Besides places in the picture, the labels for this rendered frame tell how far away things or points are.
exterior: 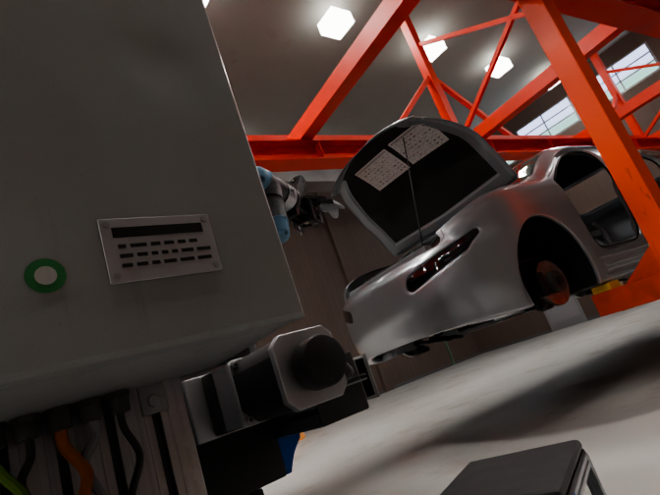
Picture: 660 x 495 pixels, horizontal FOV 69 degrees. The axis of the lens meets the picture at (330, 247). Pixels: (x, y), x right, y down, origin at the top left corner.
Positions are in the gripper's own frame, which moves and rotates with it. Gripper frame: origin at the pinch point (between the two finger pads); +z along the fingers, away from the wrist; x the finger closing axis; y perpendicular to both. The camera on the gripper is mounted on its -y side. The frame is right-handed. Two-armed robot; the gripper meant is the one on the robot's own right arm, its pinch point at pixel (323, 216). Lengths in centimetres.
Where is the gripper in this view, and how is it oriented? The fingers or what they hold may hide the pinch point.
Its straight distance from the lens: 148.0
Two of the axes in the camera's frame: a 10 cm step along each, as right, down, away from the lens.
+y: 2.3, 8.8, -4.2
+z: 5.0, 2.7, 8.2
